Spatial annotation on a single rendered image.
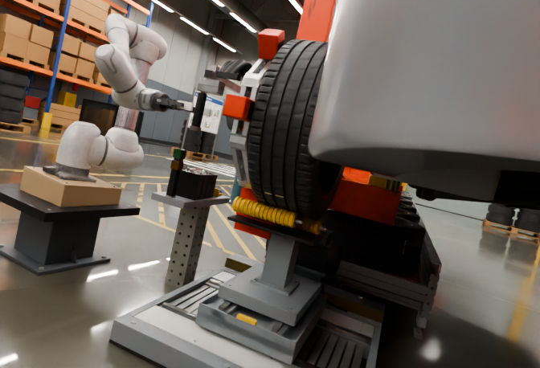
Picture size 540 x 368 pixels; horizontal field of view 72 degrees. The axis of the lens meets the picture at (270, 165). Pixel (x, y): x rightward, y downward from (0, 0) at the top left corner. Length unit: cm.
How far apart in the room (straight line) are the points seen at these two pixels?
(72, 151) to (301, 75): 119
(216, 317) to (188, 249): 54
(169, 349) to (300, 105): 86
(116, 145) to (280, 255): 102
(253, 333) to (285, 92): 79
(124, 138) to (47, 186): 41
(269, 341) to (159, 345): 35
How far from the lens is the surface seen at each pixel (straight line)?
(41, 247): 199
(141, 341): 137
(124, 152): 202
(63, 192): 183
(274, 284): 149
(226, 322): 136
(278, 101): 116
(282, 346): 131
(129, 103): 160
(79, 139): 194
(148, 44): 210
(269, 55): 136
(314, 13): 205
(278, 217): 133
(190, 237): 181
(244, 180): 139
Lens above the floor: 74
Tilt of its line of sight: 2 degrees down
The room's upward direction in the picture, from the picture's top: 13 degrees clockwise
